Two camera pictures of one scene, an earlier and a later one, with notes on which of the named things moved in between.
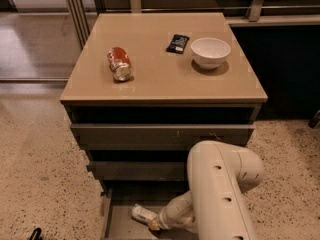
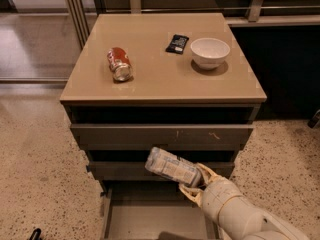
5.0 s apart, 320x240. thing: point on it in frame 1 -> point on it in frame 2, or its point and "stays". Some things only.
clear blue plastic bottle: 143,214 -> 165,164
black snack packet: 177,44 stays
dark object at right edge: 315,121 stays
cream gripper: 165,218 -> 218,198
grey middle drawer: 138,170 stays
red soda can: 120,64 stays
